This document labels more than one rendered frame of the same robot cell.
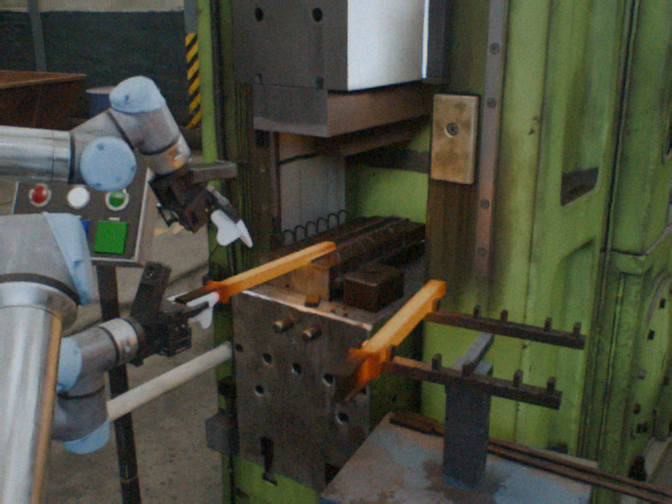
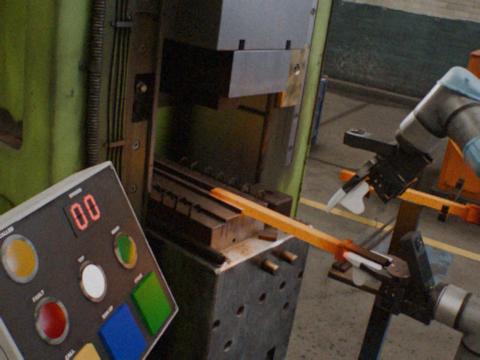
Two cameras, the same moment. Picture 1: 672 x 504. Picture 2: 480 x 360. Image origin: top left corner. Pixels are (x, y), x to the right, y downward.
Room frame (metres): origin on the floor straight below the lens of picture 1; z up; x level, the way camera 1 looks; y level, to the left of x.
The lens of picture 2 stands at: (1.54, 1.23, 1.49)
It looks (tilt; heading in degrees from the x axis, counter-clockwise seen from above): 21 degrees down; 272
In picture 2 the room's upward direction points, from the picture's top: 8 degrees clockwise
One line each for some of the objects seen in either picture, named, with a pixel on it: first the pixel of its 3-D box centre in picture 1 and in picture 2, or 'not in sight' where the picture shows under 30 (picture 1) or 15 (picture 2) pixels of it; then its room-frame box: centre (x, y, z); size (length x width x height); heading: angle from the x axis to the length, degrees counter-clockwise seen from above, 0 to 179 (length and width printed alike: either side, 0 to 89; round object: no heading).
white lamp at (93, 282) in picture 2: (78, 196); (93, 281); (1.74, 0.63, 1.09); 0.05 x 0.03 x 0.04; 55
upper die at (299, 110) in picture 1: (347, 100); (191, 54); (1.73, -0.01, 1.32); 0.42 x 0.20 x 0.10; 145
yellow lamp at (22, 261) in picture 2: not in sight; (20, 258); (1.80, 0.72, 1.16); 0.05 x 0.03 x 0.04; 55
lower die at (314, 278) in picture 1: (346, 250); (178, 195); (1.73, -0.01, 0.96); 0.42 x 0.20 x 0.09; 145
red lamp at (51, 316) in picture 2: (40, 195); (52, 320); (1.76, 0.73, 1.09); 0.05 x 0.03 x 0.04; 55
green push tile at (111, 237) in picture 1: (111, 237); (149, 303); (1.68, 0.54, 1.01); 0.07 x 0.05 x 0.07; 80
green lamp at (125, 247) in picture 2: (117, 198); (125, 250); (1.72, 0.53, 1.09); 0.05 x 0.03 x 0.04; 55
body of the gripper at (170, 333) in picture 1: (154, 330); (411, 291); (1.21, 0.33, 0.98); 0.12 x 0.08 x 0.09; 145
